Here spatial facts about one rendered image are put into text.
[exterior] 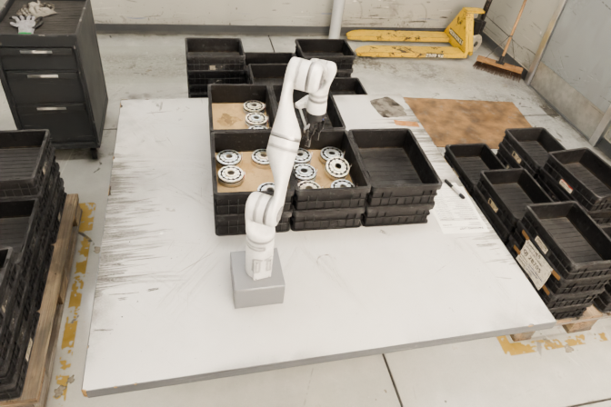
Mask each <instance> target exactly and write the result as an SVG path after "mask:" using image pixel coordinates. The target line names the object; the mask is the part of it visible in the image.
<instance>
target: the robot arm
mask: <svg viewBox="0 0 611 407"><path fill-rule="evenodd" d="M335 75H336V64H335V63H334V62H331V61H326V60H322V59H317V58H312V59H311V60H310V61H309V60H306V59H303V58H299V57H292V58H291V59H290V61H289V63H288V66H287V68H286V71H285V79H284V83H283V88H282V93H281V97H280V102H279V106H278V109H277V113H276V116H275V121H274V124H273V128H272V131H271V134H270V137H269V141H268V145H267V148H266V152H267V158H268V161H269V163H270V167H271V170H272V173H273V176H274V181H275V192H274V196H272V195H268V194H263V193H260V192H252V193H251V194H250V195H249V197H248V198H247V201H246V204H245V231H246V247H245V271H246V273H247V274H248V275H249V276H251V277H252V278H253V280H258V279H263V278H266V277H271V272H272V266H273V255H274V245H275V226H277V224H278V222H279V220H280V218H281V214H282V212H283V207H284V203H285V195H286V190H287V186H288V182H289V178H290V174H291V172H292V168H293V165H294V162H295V157H296V154H297V150H298V147H299V144H300V140H301V132H300V128H299V124H298V122H297V119H296V116H295V110H294V105H293V91H294V89H296V90H299V91H303V92H307V93H309V95H306V96H305V97H303V98H302V99H300V100H299V101H297V102H296V103H295V108H297V109H302V108H306V113H305V117H306V118H307V120H308V122H307V125H306V127H303V128H302V138H303V139H305V146H306V147H310V144H311V138H312V135H314V140H316V141H318V139H319V133H320V132H321V129H322V130H323V129H324V125H325V122H326V106H327V96H328V90H329V87H330V84H331V83H332V81H333V79H334V77H335ZM321 124H322V126H321ZM309 130H310V131H313V132H310V131H309ZM309 135H310V136H309Z"/></svg>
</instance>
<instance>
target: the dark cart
mask: <svg viewBox="0 0 611 407"><path fill-rule="evenodd" d="M39 1H40V2H41V3H43V2H47V3H51V4H53V5H55V9H54V11H55V12H56V14H53V15H47V16H44V18H43V19H40V21H41V22H43V24H42V25H40V26H39V27H37V28H36V29H35V30H34V33H33V34H18V32H19V29H18V28H16V27H14V26H12V25H10V22H15V23H16V20H15V19H9V17H10V16H16V17H17V16H18V14H17V13H16V12H17V11H19V9H20V8H23V5H26V6H27V5H28V4H29V3H31V2H37V0H7V1H6V2H5V4H4V6H3V7H2V9H1V10H0V81H1V84H2V86H3V89H4V92H5V97H6V100H7V102H8V105H9V108H10V111H11V114H12V116H13V118H14V121H15V126H16V129H17V130H31V129H48V130H49V132H50V137H49V139H51V143H50V144H51V145H52V146H53V147H54V148H55V150H56V149H78V148H90V152H91V155H92V157H93V159H98V153H97V152H98V150H97V148H100V145H101V141H102V135H103V130H104V125H105V115H106V109H107V104H108V95H107V90H106V85H105V76H104V70H103V66H102V61H101V55H100V51H99V45H98V41H97V35H96V30H95V21H94V16H93V11H92V6H91V0H39ZM40 21H39V22H40Z"/></svg>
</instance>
